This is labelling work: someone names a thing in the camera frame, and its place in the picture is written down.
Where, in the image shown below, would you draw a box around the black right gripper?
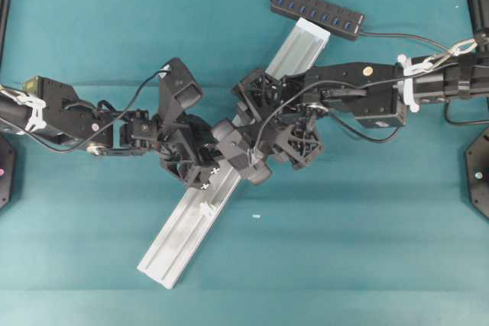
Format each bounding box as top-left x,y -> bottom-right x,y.
232,69 -> 325,169

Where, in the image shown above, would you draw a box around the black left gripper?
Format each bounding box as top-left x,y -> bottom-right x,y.
157,112 -> 219,190

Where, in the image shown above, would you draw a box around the black USB cable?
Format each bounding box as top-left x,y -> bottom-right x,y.
324,30 -> 489,146

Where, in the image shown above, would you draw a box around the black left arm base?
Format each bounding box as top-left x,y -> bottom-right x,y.
0,136 -> 16,208

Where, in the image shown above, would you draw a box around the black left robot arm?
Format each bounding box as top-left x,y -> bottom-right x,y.
1,71 -> 219,189

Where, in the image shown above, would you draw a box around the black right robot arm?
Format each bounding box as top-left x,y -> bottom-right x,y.
224,51 -> 488,176

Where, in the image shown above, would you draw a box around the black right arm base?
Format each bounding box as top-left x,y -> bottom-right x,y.
465,128 -> 489,218

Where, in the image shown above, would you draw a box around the black USB hub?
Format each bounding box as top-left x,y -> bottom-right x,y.
270,0 -> 364,40

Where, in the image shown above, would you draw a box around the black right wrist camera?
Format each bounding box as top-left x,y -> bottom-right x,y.
212,118 -> 271,185

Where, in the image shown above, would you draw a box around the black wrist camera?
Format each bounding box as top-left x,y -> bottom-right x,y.
157,57 -> 203,124
212,118 -> 271,185

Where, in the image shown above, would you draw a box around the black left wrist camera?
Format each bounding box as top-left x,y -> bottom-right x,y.
157,57 -> 203,124

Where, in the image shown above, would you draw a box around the silver aluminium rail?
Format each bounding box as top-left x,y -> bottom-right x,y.
138,18 -> 330,289

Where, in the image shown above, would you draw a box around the silver right suspension chain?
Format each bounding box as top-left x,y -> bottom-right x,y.
396,37 -> 478,114

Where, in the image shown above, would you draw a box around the silver suspension chain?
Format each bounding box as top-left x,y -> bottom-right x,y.
396,37 -> 478,114
0,83 -> 49,134

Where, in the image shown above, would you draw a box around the silver left suspension chain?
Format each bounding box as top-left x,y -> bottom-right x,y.
0,83 -> 49,134

